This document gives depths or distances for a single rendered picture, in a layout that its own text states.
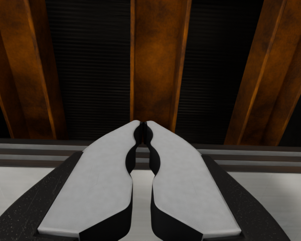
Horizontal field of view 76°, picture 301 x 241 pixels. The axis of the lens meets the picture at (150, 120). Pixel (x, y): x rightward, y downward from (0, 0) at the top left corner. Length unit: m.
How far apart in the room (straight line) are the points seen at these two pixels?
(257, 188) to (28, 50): 0.39
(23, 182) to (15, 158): 0.03
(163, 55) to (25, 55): 0.23
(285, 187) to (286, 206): 0.04
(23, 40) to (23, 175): 0.22
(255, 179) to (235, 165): 0.03
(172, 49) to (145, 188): 0.22
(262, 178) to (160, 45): 0.24
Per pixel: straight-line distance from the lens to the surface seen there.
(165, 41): 0.34
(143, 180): 0.24
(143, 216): 0.29
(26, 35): 0.39
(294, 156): 0.31
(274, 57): 0.41
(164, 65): 0.35
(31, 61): 0.39
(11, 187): 0.29
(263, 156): 0.29
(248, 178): 0.27
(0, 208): 0.33
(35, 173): 0.26
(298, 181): 0.31
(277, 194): 0.31
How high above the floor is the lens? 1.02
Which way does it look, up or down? 62 degrees down
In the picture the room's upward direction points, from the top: 177 degrees clockwise
